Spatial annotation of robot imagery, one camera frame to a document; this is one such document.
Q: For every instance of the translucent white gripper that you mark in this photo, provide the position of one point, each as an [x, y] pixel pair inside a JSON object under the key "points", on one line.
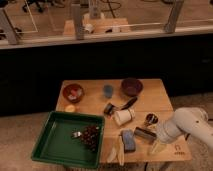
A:
{"points": [[156, 147]]}

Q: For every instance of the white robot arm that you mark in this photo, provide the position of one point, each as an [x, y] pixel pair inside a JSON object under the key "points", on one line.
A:
{"points": [[191, 120]]}

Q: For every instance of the green plastic tray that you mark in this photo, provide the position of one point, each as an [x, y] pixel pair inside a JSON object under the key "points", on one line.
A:
{"points": [[56, 143]]}

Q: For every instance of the grey metal cylinder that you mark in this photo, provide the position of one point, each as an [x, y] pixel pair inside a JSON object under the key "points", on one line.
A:
{"points": [[145, 134]]}

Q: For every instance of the small metal cup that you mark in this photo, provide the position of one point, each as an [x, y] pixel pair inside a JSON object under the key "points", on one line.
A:
{"points": [[150, 119]]}

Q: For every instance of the cream plastic knife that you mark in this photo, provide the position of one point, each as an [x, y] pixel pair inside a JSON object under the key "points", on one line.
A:
{"points": [[120, 154]]}

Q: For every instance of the white paper cup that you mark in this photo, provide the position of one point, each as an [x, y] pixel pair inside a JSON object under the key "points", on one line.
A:
{"points": [[124, 116]]}

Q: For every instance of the dark maroon bowl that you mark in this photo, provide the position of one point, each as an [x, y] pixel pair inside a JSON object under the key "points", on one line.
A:
{"points": [[131, 86]]}

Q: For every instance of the dark purple grape bunch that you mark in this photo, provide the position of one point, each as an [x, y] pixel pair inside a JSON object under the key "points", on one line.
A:
{"points": [[90, 136]]}

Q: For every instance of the blue plastic cup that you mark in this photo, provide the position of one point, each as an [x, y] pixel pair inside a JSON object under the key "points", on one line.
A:
{"points": [[108, 91]]}

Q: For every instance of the small silver metal clip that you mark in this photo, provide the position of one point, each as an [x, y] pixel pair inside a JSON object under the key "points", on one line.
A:
{"points": [[76, 134]]}

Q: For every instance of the small yellow round object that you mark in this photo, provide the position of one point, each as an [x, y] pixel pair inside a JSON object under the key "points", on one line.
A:
{"points": [[70, 108]]}

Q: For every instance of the red-brown bowl with items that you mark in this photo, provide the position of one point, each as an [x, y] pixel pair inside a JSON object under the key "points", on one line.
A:
{"points": [[73, 93]]}

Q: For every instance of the black handled brush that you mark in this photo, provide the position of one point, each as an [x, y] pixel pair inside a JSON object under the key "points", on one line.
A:
{"points": [[110, 108]]}

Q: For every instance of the grey metal post right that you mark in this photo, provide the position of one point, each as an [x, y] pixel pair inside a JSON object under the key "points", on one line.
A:
{"points": [[170, 26]]}

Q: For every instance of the grey metal post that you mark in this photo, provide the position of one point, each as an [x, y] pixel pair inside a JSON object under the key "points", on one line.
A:
{"points": [[170, 26], [77, 20], [7, 27]]}

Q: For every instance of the grey metal post centre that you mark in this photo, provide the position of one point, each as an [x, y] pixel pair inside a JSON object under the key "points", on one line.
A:
{"points": [[77, 20]]}

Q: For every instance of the grey metal post left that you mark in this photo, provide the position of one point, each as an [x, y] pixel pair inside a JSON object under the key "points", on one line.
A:
{"points": [[7, 27]]}

